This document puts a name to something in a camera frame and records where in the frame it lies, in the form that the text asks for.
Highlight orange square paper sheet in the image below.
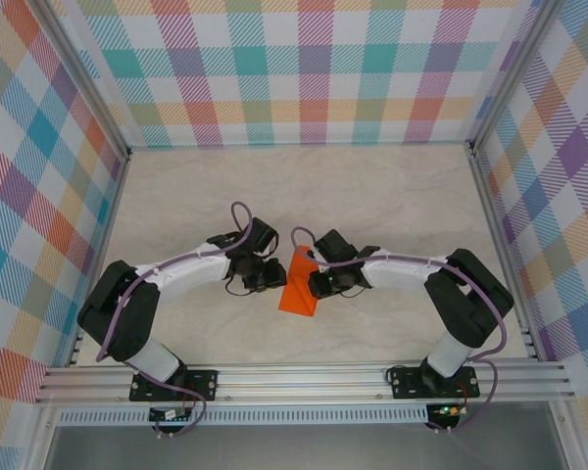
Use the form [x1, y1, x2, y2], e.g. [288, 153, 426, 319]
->
[277, 243, 320, 318]

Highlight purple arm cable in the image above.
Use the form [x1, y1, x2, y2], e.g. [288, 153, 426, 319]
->
[96, 202, 256, 438]
[290, 225, 500, 435]

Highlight left aluminium frame post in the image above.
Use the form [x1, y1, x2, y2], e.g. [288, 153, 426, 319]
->
[28, 0, 132, 162]

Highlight grey metal panel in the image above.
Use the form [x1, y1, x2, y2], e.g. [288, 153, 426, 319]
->
[43, 423, 569, 470]

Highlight aluminium mounting rail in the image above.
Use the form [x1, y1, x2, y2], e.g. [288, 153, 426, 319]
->
[33, 360, 577, 405]

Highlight right aluminium frame post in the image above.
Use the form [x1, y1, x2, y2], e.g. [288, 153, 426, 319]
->
[468, 0, 569, 151]

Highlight white perforated cable tray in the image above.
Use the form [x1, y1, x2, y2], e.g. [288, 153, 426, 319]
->
[57, 404, 430, 426]

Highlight aluminium frame post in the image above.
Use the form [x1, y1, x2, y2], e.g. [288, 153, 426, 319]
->
[28, 0, 132, 162]
[468, 0, 569, 151]

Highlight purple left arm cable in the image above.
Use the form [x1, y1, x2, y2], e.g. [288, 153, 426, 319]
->
[96, 202, 256, 438]

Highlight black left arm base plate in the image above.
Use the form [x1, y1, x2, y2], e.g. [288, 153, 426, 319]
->
[129, 369, 220, 403]

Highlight left aluminium side rail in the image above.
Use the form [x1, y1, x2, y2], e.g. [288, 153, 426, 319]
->
[66, 151, 133, 368]

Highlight right aluminium side rail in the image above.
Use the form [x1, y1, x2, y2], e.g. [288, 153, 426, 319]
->
[465, 141, 544, 362]

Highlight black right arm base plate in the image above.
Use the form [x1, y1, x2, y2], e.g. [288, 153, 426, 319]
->
[389, 366, 480, 400]

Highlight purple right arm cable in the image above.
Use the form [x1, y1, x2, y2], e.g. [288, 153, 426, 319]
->
[290, 225, 500, 435]

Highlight aluminium side rail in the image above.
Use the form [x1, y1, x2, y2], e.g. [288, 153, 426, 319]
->
[66, 151, 133, 368]
[465, 141, 544, 362]

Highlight left circuit board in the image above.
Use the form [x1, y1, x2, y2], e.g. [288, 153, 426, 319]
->
[148, 406, 193, 423]

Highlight thin black cable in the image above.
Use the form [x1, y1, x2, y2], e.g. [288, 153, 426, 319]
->
[385, 354, 425, 386]

